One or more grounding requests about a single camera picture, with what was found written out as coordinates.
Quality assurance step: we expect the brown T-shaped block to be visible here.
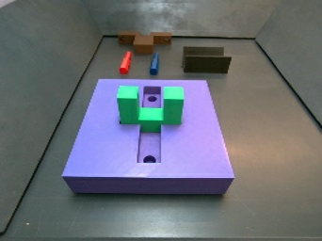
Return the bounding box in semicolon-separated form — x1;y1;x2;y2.
117;31;172;54

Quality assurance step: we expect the black angle fixture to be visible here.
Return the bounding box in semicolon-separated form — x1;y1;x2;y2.
183;46;231;73

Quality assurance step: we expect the green U-shaped block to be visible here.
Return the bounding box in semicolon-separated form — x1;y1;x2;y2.
117;86;184;133

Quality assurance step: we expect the purple base block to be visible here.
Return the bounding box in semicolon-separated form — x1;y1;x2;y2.
63;79;234;194

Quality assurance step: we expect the red peg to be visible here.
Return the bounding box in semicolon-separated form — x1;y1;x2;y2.
119;51;132;74

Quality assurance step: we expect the blue peg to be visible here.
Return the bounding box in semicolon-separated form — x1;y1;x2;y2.
150;53;160;75

